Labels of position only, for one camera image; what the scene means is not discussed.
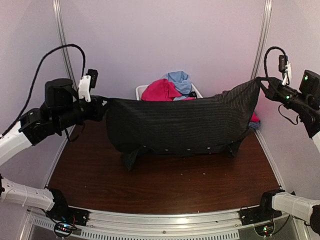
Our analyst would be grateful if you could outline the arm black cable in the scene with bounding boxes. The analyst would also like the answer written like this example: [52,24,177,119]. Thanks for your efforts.
[263,46,287,78]
[0,43,86,138]

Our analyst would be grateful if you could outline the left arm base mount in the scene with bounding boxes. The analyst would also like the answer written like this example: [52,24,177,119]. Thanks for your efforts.
[45,207,89,227]

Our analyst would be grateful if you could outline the front aluminium rail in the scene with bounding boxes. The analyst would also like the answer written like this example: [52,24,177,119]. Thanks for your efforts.
[18,207,311,240]

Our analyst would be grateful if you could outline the red t-shirt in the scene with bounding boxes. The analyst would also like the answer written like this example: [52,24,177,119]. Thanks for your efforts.
[250,113,261,123]

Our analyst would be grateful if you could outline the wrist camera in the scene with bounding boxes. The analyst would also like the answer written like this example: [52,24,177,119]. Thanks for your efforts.
[278,54,292,86]
[77,69,98,103]

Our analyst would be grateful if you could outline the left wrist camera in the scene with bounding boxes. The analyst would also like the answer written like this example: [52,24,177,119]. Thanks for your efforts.
[77,69,98,103]

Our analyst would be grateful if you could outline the pink garment in bin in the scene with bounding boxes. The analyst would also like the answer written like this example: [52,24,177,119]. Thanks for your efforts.
[140,78,196,102]

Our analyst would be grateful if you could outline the circuit board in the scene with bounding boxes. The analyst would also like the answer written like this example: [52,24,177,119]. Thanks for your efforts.
[53,222,77,238]
[254,221,276,238]

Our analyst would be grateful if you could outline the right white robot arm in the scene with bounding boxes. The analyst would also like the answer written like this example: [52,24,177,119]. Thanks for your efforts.
[254,69,320,234]

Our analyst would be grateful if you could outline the aluminium frame post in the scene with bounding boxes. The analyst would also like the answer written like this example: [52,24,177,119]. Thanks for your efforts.
[250,0,273,79]
[52,0,77,88]

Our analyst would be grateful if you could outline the left aluminium frame post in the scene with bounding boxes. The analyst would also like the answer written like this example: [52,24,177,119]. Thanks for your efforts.
[52,0,77,88]

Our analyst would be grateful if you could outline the right circuit board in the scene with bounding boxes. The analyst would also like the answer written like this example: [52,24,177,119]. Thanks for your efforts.
[254,221,276,238]

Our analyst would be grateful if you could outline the right aluminium frame post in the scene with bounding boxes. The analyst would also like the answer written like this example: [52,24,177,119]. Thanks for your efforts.
[250,0,273,79]

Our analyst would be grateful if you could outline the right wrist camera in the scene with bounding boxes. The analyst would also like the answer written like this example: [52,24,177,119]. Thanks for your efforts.
[278,54,292,86]

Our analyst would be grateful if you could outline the light blue shirt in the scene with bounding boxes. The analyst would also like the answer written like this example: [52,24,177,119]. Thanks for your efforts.
[162,71,192,101]

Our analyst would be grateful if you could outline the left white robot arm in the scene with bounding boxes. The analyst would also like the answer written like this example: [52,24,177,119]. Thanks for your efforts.
[0,75,108,222]

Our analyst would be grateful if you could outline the white plastic laundry bin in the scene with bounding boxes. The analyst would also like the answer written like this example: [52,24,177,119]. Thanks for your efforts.
[135,83,203,101]

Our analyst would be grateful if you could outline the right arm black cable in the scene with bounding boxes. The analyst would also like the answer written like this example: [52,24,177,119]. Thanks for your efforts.
[263,46,287,78]

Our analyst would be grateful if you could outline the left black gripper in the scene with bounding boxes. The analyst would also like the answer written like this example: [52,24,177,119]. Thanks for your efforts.
[56,96,114,132]

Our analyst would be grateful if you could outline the folded blue checkered shirt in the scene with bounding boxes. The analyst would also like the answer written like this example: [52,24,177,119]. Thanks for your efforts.
[248,121,261,130]

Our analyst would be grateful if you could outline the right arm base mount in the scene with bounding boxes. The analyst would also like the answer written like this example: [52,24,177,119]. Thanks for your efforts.
[238,206,282,226]

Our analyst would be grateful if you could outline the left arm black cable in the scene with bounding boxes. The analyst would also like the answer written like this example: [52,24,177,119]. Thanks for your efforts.
[0,43,86,138]

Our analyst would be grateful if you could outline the left circuit board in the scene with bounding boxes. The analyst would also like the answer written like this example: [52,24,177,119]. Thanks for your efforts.
[53,222,77,238]

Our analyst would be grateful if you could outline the black striped shirt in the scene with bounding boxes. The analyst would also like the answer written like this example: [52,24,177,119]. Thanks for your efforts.
[106,80,260,170]

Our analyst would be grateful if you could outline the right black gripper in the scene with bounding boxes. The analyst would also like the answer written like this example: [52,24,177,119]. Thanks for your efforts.
[256,78,310,115]

